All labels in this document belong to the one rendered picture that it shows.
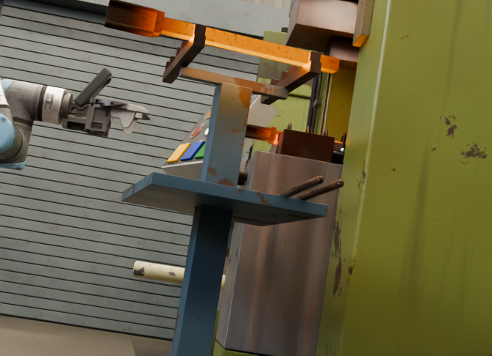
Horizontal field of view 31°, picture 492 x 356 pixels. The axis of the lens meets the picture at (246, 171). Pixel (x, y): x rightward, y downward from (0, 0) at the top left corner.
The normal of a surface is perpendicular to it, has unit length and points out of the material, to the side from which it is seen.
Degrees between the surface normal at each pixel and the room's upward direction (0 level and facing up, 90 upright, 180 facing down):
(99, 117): 90
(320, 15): 90
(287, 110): 90
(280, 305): 90
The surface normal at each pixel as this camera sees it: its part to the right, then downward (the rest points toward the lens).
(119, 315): 0.14, -0.12
